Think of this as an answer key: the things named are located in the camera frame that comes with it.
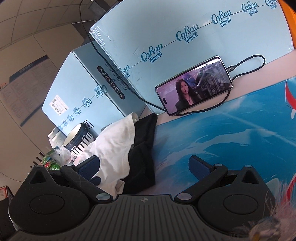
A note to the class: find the blue and white ceramic bowl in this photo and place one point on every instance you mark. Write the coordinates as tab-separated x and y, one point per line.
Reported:
78	140

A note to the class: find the large light blue carton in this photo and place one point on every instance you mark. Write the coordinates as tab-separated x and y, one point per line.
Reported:
153	41

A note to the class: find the orange box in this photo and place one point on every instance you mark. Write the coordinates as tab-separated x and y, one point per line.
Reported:
290	17

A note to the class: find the blue anime desk mat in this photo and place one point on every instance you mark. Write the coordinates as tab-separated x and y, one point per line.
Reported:
257	129

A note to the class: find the smartphone playing video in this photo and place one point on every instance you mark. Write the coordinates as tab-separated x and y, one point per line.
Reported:
194	86

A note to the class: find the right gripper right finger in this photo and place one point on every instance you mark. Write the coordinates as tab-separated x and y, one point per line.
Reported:
208	176

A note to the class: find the green snack packet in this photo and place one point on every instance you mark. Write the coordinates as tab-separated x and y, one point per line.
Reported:
49	161

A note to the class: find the white and black t-shirt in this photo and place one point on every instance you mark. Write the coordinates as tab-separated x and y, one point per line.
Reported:
124	149

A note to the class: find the wall notice poster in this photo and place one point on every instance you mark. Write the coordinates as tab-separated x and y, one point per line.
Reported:
26	91

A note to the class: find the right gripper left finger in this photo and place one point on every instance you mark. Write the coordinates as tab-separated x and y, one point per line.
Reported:
85	179

